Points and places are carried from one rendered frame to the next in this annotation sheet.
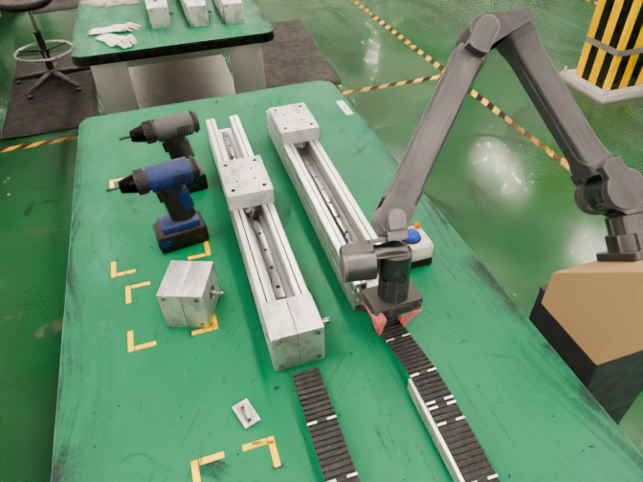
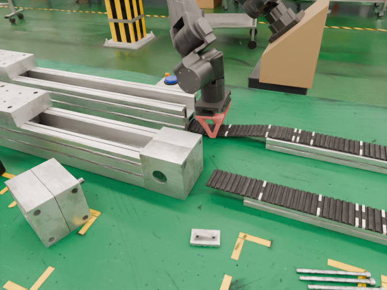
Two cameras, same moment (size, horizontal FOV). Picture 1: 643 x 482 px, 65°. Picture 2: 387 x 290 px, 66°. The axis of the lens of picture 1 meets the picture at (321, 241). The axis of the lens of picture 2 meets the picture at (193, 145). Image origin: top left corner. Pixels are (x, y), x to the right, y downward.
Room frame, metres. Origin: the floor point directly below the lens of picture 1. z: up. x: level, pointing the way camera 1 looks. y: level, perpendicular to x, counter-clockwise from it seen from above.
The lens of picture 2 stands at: (0.27, 0.39, 1.22)
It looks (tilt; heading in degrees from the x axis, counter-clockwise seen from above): 37 degrees down; 311
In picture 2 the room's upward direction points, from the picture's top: 3 degrees counter-clockwise
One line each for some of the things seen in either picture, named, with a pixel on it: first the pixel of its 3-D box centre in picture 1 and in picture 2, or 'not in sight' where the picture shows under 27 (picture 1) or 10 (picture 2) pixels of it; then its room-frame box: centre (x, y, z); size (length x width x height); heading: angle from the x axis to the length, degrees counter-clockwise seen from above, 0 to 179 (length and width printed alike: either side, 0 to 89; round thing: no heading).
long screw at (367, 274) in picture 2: not in sight; (332, 272); (0.28, 0.07, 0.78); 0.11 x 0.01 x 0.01; 34
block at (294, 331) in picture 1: (299, 330); (176, 158); (0.62, 0.05, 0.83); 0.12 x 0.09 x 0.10; 106
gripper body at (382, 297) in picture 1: (393, 286); (212, 90); (0.66, -0.13, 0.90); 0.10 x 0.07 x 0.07; 110
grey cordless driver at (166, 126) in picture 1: (166, 157); not in sight; (1.16, 0.40, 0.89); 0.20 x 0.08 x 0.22; 115
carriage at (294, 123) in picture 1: (294, 127); (6, 67); (1.34, 0.07, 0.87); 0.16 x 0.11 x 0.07; 16
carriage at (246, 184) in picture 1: (246, 186); (11, 108); (1.04, 0.18, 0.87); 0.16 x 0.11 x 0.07; 16
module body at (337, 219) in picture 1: (319, 187); (70, 92); (1.09, 0.00, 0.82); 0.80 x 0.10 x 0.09; 16
